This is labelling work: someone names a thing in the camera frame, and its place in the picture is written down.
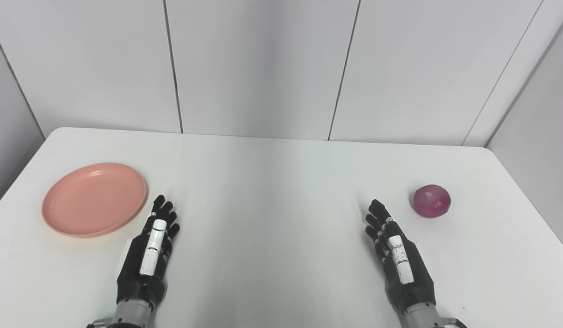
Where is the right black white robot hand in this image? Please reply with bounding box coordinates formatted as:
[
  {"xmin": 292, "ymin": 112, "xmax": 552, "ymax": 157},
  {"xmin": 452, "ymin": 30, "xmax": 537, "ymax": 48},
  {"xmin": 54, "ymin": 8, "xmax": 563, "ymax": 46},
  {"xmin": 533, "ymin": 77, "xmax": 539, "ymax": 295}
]
[{"xmin": 365, "ymin": 199, "xmax": 437, "ymax": 316}]

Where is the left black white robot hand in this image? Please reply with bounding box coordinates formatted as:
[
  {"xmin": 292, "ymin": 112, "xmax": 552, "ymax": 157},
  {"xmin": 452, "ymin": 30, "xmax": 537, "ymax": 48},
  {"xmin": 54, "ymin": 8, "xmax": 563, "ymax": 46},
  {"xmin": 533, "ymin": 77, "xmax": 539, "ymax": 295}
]
[{"xmin": 116, "ymin": 195, "xmax": 181, "ymax": 313}]

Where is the purple red onion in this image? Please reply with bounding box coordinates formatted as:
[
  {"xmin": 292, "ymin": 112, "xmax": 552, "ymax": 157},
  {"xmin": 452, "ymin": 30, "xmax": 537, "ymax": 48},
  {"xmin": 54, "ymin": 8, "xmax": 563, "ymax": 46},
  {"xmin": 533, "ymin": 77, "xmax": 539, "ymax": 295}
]
[{"xmin": 413, "ymin": 184, "xmax": 452, "ymax": 218}]

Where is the pink round plate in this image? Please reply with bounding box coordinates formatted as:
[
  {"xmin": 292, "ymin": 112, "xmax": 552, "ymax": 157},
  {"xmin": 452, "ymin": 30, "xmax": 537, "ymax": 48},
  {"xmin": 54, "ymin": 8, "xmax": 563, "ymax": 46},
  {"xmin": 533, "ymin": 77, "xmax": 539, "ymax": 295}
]
[{"xmin": 41, "ymin": 163, "xmax": 149, "ymax": 238}]

